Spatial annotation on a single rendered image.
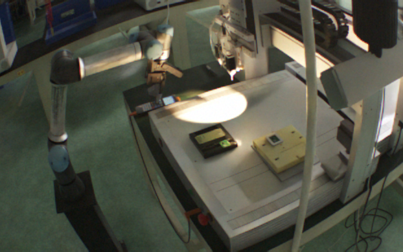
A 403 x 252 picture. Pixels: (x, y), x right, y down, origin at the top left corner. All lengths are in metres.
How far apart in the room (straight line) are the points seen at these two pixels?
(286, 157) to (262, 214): 0.22
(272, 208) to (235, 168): 0.22
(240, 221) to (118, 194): 1.51
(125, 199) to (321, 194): 1.55
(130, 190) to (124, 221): 0.30
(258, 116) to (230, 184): 0.35
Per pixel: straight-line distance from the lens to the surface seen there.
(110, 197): 2.48
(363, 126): 1.05
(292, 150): 1.23
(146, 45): 1.42
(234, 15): 1.30
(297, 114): 1.46
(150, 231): 2.20
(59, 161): 1.53
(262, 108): 1.49
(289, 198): 1.13
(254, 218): 1.08
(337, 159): 1.23
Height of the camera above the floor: 1.68
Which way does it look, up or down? 35 degrees down
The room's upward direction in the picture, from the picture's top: 7 degrees counter-clockwise
